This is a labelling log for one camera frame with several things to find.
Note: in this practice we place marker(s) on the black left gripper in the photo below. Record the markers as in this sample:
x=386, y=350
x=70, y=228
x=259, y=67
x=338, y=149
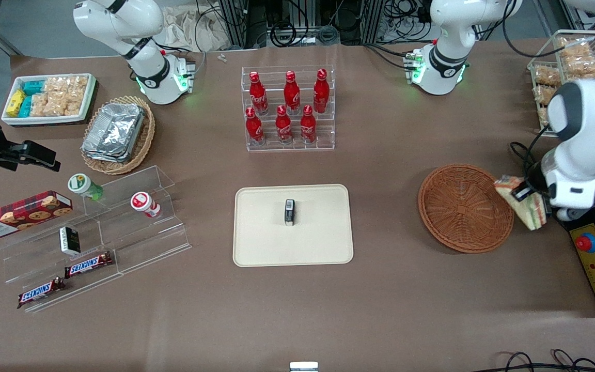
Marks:
x=533, y=184

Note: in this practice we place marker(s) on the triangular sandwich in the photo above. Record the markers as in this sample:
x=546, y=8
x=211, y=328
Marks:
x=532, y=214

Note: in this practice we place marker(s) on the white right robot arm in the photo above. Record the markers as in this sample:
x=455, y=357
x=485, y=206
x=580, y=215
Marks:
x=154, y=77

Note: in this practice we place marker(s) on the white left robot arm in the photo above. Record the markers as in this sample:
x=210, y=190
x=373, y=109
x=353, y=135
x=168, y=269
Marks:
x=586, y=170

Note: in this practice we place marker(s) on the brown round wicker basket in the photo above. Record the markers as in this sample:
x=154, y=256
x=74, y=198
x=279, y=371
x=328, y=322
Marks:
x=457, y=206

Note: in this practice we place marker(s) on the aluminium foil tray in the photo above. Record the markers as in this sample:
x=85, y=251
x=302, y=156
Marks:
x=114, y=129

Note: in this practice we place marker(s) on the light oval wicker basket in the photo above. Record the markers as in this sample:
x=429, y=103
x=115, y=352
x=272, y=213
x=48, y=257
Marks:
x=145, y=139

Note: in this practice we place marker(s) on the beige rectangular serving tray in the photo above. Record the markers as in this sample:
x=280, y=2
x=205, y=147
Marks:
x=318, y=232

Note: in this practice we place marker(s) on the teal snack packet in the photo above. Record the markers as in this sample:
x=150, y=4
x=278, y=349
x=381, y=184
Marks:
x=33, y=87
x=25, y=106

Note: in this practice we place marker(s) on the clear rice cracker bag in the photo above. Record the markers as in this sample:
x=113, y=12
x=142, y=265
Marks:
x=57, y=85
x=78, y=85
x=41, y=105
x=65, y=105

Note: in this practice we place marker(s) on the yellow snack packet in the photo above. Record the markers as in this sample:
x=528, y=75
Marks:
x=16, y=102

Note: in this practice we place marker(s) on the red tartan cookie box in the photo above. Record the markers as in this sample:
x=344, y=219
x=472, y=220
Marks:
x=18, y=214

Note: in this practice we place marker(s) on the green lid cup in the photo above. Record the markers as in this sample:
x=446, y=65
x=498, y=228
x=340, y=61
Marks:
x=81, y=184

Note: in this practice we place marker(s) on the white rectangular plastic bin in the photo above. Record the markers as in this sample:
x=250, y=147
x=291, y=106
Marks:
x=87, y=111

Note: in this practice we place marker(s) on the clear fried snack bag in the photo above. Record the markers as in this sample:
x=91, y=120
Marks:
x=574, y=47
x=544, y=116
x=546, y=76
x=543, y=94
x=583, y=64

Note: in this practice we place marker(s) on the red emergency stop button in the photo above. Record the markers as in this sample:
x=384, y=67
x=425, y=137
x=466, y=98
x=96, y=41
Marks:
x=586, y=243

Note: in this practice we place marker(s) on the small black white box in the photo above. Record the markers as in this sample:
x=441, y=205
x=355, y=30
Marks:
x=69, y=241

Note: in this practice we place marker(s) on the brown Snickers bar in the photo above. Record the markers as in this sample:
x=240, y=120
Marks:
x=41, y=292
x=88, y=264

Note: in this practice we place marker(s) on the red lid cup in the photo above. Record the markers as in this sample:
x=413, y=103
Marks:
x=142, y=201

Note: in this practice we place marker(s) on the clear acrylic stepped shelf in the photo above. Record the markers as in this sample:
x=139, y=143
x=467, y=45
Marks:
x=142, y=243

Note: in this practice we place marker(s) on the clear acrylic bottle rack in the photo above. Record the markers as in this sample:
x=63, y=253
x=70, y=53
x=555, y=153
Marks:
x=323, y=139

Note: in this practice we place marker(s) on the beige crumpled cloth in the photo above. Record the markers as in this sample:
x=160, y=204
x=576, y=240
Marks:
x=184, y=26

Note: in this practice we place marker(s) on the red cola bottle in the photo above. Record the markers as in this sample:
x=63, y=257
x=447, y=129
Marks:
x=292, y=95
x=308, y=128
x=321, y=93
x=255, y=129
x=283, y=128
x=259, y=95

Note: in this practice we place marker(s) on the small black packet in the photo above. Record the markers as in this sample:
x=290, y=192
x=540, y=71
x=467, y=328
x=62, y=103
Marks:
x=289, y=213

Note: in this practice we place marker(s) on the small white device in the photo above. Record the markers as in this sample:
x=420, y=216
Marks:
x=303, y=367

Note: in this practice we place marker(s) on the aluminium profile frame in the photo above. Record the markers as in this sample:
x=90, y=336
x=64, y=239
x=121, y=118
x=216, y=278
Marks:
x=235, y=20

